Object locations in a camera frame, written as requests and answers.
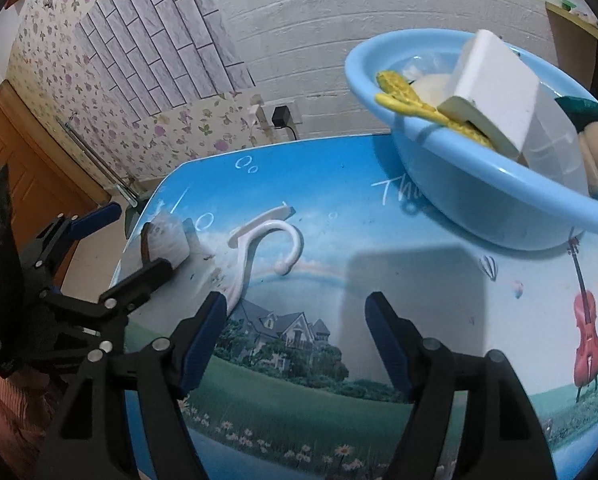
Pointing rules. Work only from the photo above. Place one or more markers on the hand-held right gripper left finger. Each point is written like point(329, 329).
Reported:
point(204, 340)

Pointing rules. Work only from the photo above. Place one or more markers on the metal rod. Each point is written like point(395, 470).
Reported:
point(94, 155)

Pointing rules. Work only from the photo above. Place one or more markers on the small green item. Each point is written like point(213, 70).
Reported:
point(567, 4)

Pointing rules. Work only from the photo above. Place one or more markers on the beige plush toy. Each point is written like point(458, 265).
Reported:
point(434, 91)

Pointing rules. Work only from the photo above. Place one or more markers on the black charger plug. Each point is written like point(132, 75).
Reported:
point(281, 116)

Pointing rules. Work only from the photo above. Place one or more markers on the white wall outlet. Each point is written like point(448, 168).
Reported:
point(294, 112)

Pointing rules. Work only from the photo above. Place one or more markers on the dark green packet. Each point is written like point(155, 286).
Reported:
point(589, 107)

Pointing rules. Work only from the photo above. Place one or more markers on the wooden door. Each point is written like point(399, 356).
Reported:
point(29, 160)

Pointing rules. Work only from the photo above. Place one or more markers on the white plastic hook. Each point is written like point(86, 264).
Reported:
point(244, 260)

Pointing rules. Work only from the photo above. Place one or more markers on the blue plastic basin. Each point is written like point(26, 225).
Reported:
point(454, 195)

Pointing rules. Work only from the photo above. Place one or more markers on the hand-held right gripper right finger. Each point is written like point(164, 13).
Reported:
point(385, 342)

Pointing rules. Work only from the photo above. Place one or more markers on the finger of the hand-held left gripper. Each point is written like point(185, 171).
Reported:
point(139, 285)
point(96, 219)

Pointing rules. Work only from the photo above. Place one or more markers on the beige tissue packet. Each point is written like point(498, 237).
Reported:
point(494, 85)

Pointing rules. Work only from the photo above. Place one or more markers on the yellow mesh scrubber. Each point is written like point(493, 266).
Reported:
point(404, 90)

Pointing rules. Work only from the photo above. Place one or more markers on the desk with black legs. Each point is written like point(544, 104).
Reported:
point(574, 35)

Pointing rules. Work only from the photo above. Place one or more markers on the clear plastic box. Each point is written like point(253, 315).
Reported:
point(554, 150)

